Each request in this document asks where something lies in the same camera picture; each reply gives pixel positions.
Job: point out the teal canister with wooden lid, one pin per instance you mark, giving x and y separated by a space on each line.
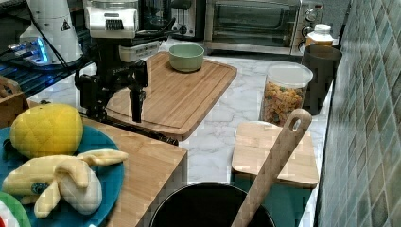
288 197

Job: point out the white capped bottle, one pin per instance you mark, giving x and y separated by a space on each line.
319 36

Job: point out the green ceramic bowl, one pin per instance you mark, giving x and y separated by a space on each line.
186 57

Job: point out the wooden tea bag organizer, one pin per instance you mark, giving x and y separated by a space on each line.
12 101

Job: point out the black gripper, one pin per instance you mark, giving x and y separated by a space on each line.
111 76

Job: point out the clear cereal container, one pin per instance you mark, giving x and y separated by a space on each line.
284 92

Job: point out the plush peeled banana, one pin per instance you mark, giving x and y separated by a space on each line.
39 180

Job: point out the dark grey cup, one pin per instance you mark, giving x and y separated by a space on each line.
323 61

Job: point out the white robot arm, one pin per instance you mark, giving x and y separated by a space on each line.
112 25

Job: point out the black utensil holder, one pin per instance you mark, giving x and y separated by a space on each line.
200 205

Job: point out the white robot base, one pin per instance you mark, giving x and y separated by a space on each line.
51 38

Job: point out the bamboo cutting board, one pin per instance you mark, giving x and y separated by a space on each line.
175 102

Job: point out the wooden spoon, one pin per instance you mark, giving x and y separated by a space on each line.
286 142

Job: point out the wooden drawer box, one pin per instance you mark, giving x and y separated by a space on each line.
153 171

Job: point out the silver toaster oven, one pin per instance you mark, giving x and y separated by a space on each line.
260 26

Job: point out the black two-slot toaster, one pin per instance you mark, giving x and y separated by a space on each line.
190 19

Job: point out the yellow plush lemon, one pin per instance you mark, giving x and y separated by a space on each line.
49 129

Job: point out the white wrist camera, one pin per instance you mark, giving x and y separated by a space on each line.
138 52

